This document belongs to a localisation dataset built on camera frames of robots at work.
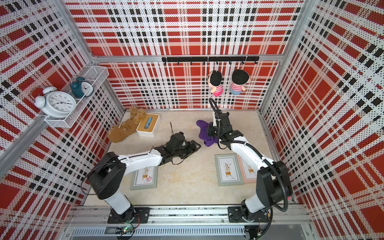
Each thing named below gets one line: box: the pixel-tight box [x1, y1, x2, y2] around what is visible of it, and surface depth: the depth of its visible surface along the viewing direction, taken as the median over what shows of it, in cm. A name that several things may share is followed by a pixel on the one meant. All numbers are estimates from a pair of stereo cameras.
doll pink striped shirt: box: [208, 70, 224, 97], surface depth 97 cm
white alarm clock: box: [34, 86, 77, 120], surface depth 63 cm
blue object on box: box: [144, 117, 153, 129], surface depth 110 cm
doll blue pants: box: [230, 69, 250, 95], surface depth 99 cm
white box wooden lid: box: [136, 113, 162, 138], surface depth 107 cm
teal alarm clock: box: [70, 77, 95, 99], surface depth 73 cm
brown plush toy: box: [107, 106, 146, 143], surface depth 103 cm
